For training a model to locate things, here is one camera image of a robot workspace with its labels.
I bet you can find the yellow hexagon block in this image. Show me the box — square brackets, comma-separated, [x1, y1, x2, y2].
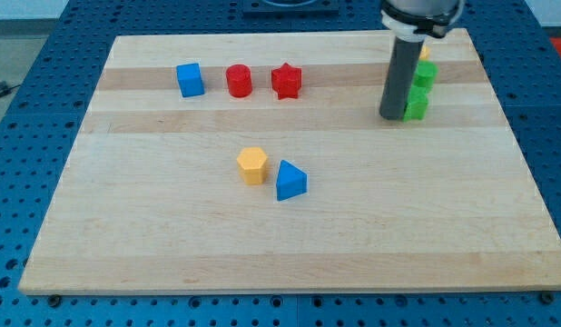
[236, 147, 269, 185]

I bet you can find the red star block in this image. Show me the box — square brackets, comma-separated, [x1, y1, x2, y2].
[271, 63, 302, 100]

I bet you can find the green star block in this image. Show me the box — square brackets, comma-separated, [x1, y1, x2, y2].
[402, 85, 428, 122]

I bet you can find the blue triangle block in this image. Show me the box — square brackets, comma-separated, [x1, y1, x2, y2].
[275, 160, 308, 201]

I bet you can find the wooden board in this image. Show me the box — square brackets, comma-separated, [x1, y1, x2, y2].
[19, 29, 561, 295]

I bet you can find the red cylinder block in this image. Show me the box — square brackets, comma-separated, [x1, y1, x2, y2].
[225, 64, 252, 98]

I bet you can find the blue cube block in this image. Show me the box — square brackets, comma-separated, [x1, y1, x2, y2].
[176, 63, 204, 97]

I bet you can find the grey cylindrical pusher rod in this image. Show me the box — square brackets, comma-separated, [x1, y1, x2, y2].
[379, 37, 424, 121]

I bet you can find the green cylinder block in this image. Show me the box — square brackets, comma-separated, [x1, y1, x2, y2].
[412, 60, 438, 92]

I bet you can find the yellow block behind rod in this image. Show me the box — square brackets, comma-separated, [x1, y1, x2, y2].
[418, 45, 431, 61]

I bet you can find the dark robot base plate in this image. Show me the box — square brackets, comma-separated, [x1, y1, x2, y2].
[241, 0, 340, 17]

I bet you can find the black cable on floor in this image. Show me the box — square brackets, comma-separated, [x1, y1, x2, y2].
[0, 80, 22, 101]

